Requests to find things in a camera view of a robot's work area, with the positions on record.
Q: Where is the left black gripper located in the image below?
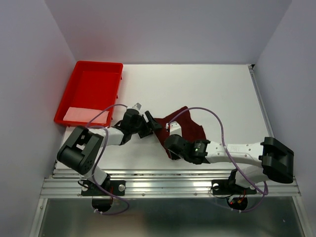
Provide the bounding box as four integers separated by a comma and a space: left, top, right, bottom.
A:
130, 111, 161, 138

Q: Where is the dark red t shirt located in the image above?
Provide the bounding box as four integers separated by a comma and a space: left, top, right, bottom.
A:
155, 106, 206, 146

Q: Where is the red plastic tray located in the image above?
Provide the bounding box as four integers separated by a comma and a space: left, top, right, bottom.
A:
54, 61, 123, 126

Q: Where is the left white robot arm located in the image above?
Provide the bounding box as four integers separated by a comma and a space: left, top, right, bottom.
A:
57, 109, 162, 195

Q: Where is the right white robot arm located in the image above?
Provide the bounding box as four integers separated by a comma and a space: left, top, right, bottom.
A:
164, 135, 294, 195

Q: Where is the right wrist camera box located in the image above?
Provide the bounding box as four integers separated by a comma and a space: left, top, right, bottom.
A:
163, 121, 192, 156

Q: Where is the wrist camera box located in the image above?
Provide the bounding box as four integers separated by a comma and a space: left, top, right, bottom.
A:
122, 103, 142, 126
163, 121, 192, 156

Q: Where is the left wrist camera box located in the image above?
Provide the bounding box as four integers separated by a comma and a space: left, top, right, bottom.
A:
122, 103, 142, 126

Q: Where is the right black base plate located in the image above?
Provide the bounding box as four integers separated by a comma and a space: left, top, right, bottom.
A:
211, 179, 257, 196

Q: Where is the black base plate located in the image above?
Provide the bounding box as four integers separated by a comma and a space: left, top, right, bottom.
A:
211, 179, 257, 196
80, 180, 126, 197

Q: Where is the aluminium rail frame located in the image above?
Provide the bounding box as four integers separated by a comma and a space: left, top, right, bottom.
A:
30, 64, 310, 237

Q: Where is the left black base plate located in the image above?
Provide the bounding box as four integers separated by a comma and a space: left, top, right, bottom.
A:
80, 180, 126, 197

